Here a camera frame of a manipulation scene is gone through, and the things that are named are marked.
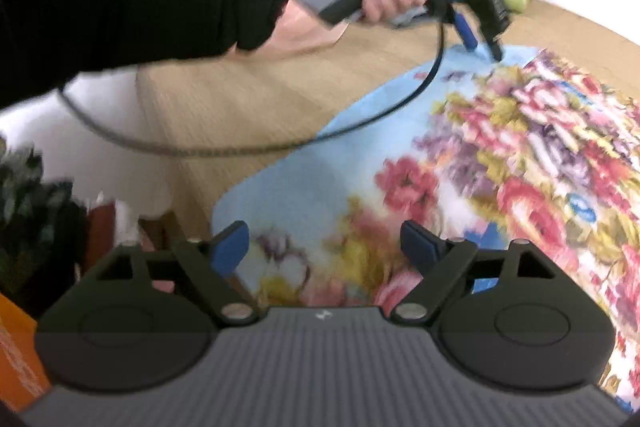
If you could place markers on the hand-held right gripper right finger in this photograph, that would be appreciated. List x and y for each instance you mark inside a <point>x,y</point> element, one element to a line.
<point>417,249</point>

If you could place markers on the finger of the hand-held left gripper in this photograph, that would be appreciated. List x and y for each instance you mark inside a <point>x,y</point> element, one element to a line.
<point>495,44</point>
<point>464,27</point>

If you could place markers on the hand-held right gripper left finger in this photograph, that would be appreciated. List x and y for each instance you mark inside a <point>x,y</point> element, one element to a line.
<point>230,249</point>

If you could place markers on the blue floral scarf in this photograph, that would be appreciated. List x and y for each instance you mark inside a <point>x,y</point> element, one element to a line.
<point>500,157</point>

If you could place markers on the red-brown object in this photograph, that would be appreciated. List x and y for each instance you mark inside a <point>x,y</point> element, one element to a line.
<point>100,229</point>

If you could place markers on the pink cloth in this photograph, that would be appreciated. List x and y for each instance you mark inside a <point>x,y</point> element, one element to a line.
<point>305,29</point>

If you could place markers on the dark mottled object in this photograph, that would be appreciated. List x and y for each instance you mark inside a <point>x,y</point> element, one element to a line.
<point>35,217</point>

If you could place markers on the orange box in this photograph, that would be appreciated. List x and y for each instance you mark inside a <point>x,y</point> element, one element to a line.
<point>17,352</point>

